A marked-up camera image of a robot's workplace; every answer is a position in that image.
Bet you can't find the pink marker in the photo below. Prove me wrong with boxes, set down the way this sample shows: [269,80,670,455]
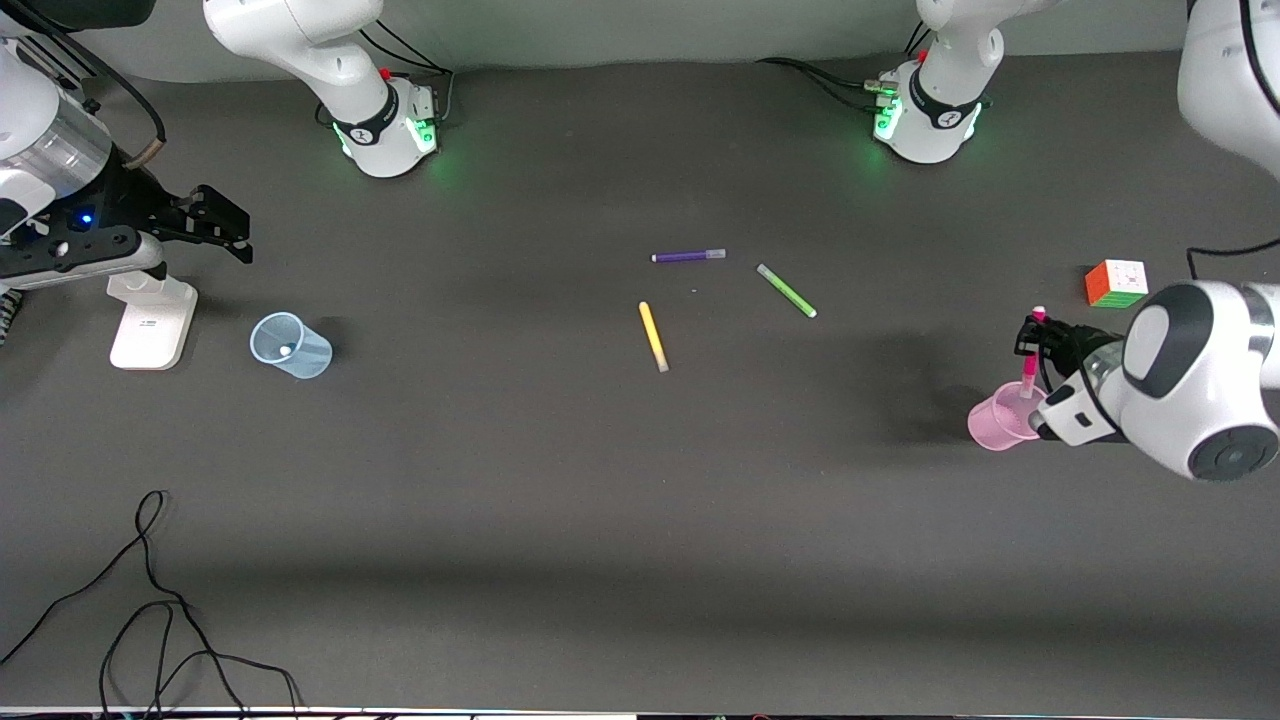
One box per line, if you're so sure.
[1020,306,1048,401]

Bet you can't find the colourful puzzle cube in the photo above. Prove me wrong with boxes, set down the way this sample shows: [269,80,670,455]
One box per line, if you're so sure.
[1085,259,1149,309]

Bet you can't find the translucent pink cup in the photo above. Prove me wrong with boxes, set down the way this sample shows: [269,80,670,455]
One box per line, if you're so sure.
[967,381,1047,452]

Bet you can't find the translucent blue cup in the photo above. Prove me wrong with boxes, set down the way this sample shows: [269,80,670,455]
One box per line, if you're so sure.
[250,312,333,379]

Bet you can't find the green marker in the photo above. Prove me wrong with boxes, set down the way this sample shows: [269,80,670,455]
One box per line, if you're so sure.
[757,264,817,319]

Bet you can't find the yellow marker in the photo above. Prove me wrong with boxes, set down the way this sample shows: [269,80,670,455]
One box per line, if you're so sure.
[639,301,669,373]

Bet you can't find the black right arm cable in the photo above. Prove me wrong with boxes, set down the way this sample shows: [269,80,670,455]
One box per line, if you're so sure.
[20,0,167,169]

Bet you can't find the loose black table cable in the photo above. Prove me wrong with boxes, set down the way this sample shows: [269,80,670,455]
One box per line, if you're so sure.
[0,489,303,720]

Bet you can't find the black right base cables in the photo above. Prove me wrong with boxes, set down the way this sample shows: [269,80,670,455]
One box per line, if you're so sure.
[360,15,457,129]

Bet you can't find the black base cables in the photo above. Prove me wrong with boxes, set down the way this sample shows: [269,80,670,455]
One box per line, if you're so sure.
[755,20,936,113]
[360,15,457,129]

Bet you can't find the black left base cables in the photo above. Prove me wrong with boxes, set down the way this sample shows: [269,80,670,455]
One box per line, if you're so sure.
[755,20,936,113]

